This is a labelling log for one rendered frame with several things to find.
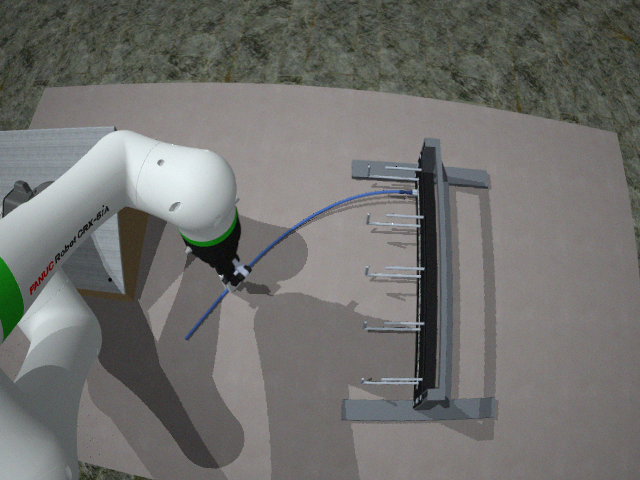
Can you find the blue cable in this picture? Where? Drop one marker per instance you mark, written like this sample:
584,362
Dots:
286,233

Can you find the black and grey patch panel rack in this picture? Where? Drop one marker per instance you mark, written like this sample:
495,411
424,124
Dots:
428,407

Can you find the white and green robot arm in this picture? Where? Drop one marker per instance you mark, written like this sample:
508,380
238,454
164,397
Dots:
38,422

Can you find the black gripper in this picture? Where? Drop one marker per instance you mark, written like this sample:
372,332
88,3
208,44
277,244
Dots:
230,271

